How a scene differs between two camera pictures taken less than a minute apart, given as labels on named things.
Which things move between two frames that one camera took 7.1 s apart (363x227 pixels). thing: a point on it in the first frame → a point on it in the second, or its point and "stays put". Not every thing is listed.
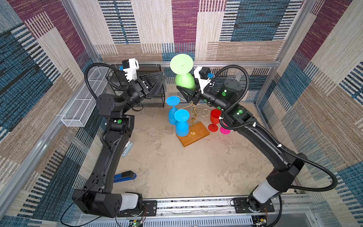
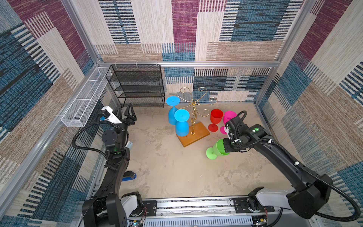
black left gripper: (141, 90) → (130, 120)
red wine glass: (215, 114) stays put
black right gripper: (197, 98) → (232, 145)
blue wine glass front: (181, 117) stays put
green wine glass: (182, 65) → (218, 149)
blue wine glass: (172, 100) stays put
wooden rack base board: (197, 131) stays put
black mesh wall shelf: (118, 83) stays put
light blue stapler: (127, 149) stays put
